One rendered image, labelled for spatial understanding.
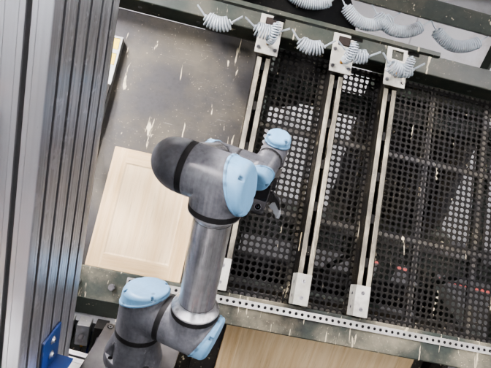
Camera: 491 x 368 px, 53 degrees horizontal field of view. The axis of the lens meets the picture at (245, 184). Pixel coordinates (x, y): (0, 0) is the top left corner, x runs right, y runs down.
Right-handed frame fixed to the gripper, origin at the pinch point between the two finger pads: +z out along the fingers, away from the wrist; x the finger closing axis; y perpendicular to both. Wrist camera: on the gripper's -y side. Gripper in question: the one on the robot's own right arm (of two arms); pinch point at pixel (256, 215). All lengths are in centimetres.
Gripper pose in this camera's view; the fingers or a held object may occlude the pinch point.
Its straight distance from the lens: 165.7
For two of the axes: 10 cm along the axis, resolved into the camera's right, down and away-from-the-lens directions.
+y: 2.0, -7.1, 6.7
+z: -1.6, 6.5, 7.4
